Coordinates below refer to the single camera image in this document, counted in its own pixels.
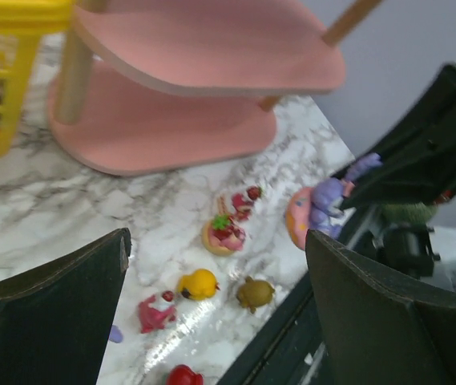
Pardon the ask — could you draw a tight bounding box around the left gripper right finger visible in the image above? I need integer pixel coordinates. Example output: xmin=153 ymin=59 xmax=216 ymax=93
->
xmin=305 ymin=230 xmax=456 ymax=384

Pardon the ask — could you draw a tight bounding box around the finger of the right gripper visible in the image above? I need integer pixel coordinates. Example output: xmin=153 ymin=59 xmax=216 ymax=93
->
xmin=341 ymin=64 xmax=456 ymax=209

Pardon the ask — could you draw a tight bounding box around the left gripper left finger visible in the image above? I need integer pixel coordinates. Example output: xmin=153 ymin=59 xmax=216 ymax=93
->
xmin=0 ymin=228 xmax=131 ymax=384

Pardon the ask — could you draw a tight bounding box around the purple bunny cup toy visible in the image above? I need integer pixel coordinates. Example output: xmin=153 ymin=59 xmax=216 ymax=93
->
xmin=108 ymin=325 xmax=123 ymax=343

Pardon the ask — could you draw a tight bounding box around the purple bunny donut toy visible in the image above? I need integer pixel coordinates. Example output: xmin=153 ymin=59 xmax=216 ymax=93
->
xmin=285 ymin=152 xmax=382 ymax=250

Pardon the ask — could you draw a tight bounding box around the pink strawberry bear toy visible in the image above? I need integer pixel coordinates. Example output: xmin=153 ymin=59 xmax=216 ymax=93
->
xmin=217 ymin=185 xmax=264 ymax=222

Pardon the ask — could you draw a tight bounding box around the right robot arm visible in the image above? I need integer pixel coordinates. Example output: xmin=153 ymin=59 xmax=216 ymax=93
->
xmin=339 ymin=64 xmax=456 ymax=292

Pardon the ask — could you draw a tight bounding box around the pink three-tier shelf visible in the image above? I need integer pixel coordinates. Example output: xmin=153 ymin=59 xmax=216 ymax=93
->
xmin=47 ymin=1 xmax=377 ymax=176

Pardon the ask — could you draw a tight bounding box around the olive brown round toy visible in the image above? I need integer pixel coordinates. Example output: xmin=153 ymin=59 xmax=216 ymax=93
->
xmin=236 ymin=276 xmax=275 ymax=314

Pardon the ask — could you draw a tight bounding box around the red yellow mushroom toy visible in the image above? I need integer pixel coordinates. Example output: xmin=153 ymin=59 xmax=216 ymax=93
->
xmin=165 ymin=364 xmax=204 ymax=385

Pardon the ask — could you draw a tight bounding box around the yellow duck toy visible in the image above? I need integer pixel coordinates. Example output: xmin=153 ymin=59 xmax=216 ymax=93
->
xmin=176 ymin=269 xmax=220 ymax=301

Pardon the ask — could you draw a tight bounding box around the strawberry tart toy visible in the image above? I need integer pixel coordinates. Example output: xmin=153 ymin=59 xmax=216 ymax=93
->
xmin=201 ymin=214 xmax=246 ymax=257

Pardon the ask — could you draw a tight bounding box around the yellow plastic shopping basket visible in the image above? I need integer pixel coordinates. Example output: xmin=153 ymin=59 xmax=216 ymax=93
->
xmin=0 ymin=0 xmax=73 ymax=157

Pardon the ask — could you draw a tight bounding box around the black mounting rail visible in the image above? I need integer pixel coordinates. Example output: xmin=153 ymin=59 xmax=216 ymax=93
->
xmin=218 ymin=274 xmax=334 ymax=385

